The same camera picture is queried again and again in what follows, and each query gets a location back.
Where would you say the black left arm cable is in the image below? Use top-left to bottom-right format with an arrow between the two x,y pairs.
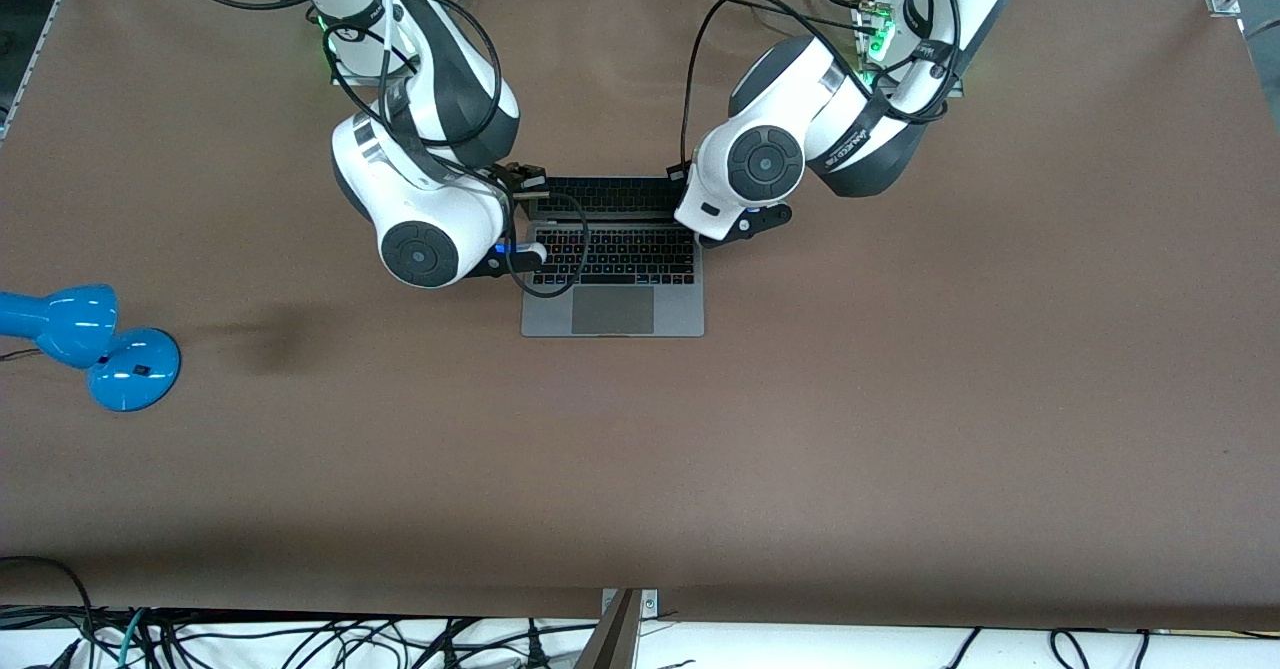
680,0 -> 967,182

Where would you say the black looped cable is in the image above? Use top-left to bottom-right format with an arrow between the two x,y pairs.
0,555 -> 97,669

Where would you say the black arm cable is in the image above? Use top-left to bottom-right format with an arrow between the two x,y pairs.
680,0 -> 967,182
145,0 -> 593,301

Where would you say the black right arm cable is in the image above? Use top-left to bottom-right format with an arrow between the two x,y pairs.
145,0 -> 593,301

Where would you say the blue desk lamp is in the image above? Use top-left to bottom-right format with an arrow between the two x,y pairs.
0,284 -> 184,413

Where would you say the silver grey laptop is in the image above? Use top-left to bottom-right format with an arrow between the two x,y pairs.
508,175 -> 706,339

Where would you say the dark metal beam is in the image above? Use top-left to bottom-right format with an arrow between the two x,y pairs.
573,589 -> 642,669

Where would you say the small silver mounting plate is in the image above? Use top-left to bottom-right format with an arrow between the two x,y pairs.
600,589 -> 660,618

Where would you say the teal cable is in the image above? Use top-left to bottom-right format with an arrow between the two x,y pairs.
116,607 -> 150,669

